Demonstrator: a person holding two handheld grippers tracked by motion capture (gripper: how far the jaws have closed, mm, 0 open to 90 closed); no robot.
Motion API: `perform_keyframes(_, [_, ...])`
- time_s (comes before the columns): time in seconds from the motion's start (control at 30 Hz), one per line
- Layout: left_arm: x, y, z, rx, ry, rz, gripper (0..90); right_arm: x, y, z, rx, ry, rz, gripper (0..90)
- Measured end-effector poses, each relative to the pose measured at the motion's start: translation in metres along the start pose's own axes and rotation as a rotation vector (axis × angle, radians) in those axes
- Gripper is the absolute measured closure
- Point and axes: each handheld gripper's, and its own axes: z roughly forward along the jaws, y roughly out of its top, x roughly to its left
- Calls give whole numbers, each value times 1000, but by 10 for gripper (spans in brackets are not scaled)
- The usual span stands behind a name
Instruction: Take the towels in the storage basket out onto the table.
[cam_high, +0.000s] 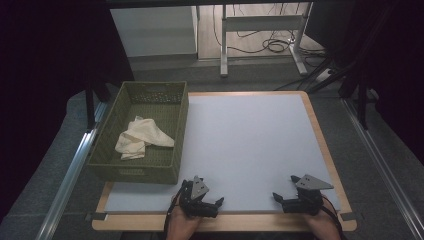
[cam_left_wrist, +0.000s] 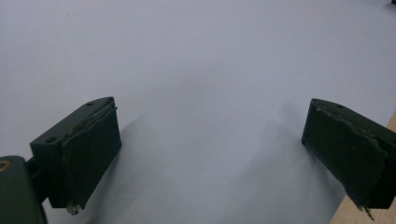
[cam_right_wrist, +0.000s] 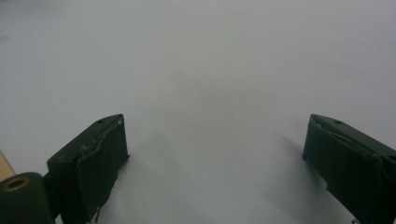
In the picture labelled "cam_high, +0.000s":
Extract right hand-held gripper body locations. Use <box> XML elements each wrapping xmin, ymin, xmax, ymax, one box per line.
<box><xmin>281</xmin><ymin>174</ymin><xmax>335</xmax><ymax>215</ymax></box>

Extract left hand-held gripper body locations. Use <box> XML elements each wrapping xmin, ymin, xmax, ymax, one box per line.
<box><xmin>179</xmin><ymin>175</ymin><xmax>220</xmax><ymax>220</ymax></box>

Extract green woven plastic basket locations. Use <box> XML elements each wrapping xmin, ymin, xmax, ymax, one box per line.
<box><xmin>87</xmin><ymin>81</ymin><xmax>190</xmax><ymax>185</ymax></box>

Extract cream egg-print cloth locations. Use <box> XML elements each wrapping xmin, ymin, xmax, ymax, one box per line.
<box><xmin>114</xmin><ymin>115</ymin><xmax>175</xmax><ymax>161</ymax></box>

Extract person's left hand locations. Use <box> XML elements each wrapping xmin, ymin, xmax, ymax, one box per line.
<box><xmin>166</xmin><ymin>204</ymin><xmax>203</xmax><ymax>240</ymax></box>

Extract person's right hand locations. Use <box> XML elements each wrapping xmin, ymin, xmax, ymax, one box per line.
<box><xmin>304</xmin><ymin>203</ymin><xmax>341</xmax><ymax>240</ymax></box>

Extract black table edge clip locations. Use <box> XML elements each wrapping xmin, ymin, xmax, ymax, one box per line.
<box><xmin>339</xmin><ymin>211</ymin><xmax>358</xmax><ymax>222</ymax></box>
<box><xmin>84</xmin><ymin>212</ymin><xmax>108</xmax><ymax>222</ymax></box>

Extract black tripod legs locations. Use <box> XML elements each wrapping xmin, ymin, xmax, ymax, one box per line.
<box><xmin>273</xmin><ymin>56</ymin><xmax>378</xmax><ymax>132</ymax></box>

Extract white power strip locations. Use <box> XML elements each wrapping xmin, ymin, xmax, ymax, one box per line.
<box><xmin>314</xmin><ymin>67</ymin><xmax>333</xmax><ymax>83</ymax></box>

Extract black stand legs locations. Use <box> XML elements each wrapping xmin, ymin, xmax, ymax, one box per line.
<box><xmin>84</xmin><ymin>79</ymin><xmax>112</xmax><ymax>132</ymax></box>

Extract dark curtain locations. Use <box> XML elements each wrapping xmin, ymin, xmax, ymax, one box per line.
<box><xmin>0</xmin><ymin>0</ymin><xmax>135</xmax><ymax>223</ymax></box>
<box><xmin>304</xmin><ymin>0</ymin><xmax>424</xmax><ymax>166</ymax></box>

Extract white cabinet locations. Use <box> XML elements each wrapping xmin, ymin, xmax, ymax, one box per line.
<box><xmin>109</xmin><ymin>5</ymin><xmax>199</xmax><ymax>58</ymax></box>

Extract left hand-held gripper cable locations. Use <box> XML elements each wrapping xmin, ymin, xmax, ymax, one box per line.
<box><xmin>162</xmin><ymin>180</ymin><xmax>188</xmax><ymax>240</ymax></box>

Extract hand-held gripper cable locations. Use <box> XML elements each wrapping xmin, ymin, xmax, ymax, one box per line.
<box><xmin>320</xmin><ymin>194</ymin><xmax>345</xmax><ymax>240</ymax></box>
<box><xmin>162</xmin><ymin>180</ymin><xmax>188</xmax><ymax>240</ymax></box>

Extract right hand-held gripper cable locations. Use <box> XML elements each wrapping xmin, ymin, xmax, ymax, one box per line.
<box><xmin>320</xmin><ymin>194</ymin><xmax>345</xmax><ymax>240</ymax></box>

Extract aluminium rail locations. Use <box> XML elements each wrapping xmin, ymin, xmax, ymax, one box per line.
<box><xmin>34</xmin><ymin>101</ymin><xmax>110</xmax><ymax>240</ymax></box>
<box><xmin>341</xmin><ymin>98</ymin><xmax>424</xmax><ymax>240</ymax></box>

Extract black floor cables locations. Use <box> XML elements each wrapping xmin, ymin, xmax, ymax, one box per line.
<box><xmin>212</xmin><ymin>3</ymin><xmax>327</xmax><ymax>68</ymax></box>

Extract white metal desk frame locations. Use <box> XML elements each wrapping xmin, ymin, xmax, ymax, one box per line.
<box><xmin>219</xmin><ymin>2</ymin><xmax>313</xmax><ymax>78</ymax></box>

